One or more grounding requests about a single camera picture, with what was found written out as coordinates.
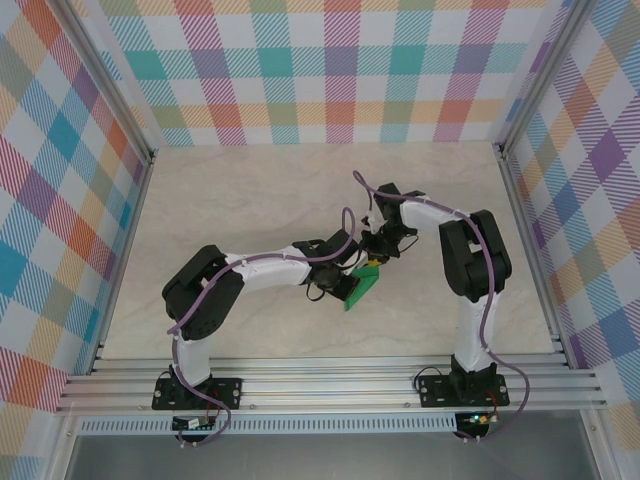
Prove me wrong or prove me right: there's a grey metal base panel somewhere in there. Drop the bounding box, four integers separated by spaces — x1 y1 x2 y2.
64 412 601 480

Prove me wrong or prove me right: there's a small black circuit board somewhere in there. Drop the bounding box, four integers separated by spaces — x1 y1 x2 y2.
171 415 217 432

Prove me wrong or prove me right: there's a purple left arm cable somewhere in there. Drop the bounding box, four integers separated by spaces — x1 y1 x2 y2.
167 206 357 450

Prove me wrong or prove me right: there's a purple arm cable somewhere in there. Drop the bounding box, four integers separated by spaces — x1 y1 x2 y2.
352 169 531 445
167 206 357 450

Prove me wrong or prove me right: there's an aluminium mounting rail beam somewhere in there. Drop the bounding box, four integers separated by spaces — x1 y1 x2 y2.
54 354 609 415

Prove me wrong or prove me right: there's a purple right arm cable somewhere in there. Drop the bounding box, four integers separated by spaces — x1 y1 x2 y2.
352 169 531 445

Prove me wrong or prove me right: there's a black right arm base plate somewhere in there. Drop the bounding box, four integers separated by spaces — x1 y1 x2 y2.
417 373 510 409

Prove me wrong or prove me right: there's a white slotted cable duct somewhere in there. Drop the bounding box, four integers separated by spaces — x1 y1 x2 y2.
78 417 459 435

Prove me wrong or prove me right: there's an aluminium side rail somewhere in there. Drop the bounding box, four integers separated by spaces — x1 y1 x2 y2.
88 148 157 375
494 144 574 369

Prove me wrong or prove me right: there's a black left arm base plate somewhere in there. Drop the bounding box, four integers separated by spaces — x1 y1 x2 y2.
151 374 244 411

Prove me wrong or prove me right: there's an aluminium frame post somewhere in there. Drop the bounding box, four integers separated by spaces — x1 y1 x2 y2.
492 0 589 156
58 0 156 164

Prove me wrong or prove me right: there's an aluminium frame leg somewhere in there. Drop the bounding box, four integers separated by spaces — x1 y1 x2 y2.
582 410 614 480
47 412 81 480

